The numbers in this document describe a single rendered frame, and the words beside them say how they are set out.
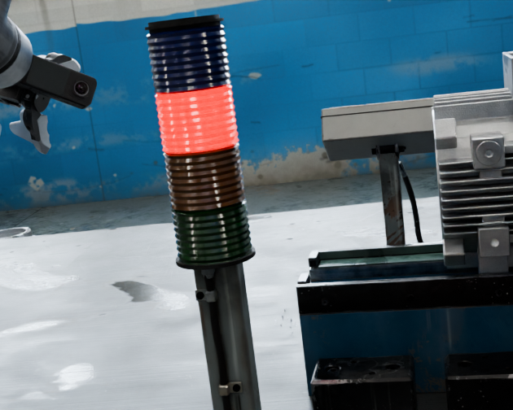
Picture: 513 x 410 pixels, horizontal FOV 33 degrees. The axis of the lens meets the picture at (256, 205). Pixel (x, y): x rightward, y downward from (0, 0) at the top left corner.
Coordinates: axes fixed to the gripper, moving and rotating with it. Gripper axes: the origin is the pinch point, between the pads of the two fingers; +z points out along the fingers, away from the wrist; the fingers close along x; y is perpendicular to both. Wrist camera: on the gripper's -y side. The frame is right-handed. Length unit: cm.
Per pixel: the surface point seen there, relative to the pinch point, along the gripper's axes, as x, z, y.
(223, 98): 10, -65, -42
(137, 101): -129, 475, 171
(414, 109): -10, -14, -53
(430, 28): -238, 462, -25
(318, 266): 15, -23, -48
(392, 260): 12, -24, -56
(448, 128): 0, -41, -58
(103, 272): 21.2, 25.9, -5.9
